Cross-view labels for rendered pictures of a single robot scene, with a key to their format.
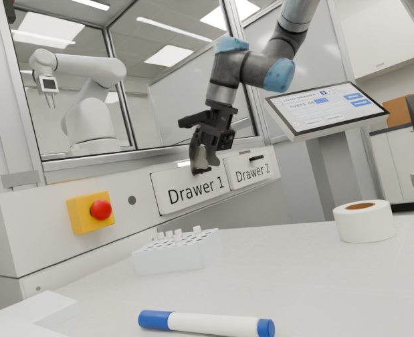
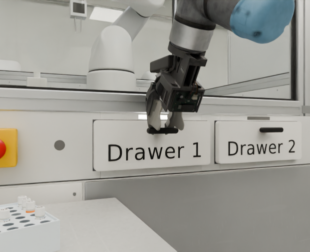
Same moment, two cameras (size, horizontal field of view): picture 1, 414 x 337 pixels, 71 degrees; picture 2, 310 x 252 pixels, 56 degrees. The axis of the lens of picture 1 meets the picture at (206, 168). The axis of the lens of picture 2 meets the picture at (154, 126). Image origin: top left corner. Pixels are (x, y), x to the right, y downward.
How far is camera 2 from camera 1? 0.35 m
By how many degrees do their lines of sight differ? 27
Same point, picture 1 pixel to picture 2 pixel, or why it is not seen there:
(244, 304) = not seen: outside the picture
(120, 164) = (54, 103)
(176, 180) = (125, 134)
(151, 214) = (81, 166)
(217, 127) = (175, 80)
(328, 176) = not seen: outside the picture
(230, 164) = (222, 129)
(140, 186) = (75, 131)
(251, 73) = (216, 8)
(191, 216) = (139, 181)
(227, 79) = (191, 14)
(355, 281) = not seen: outside the picture
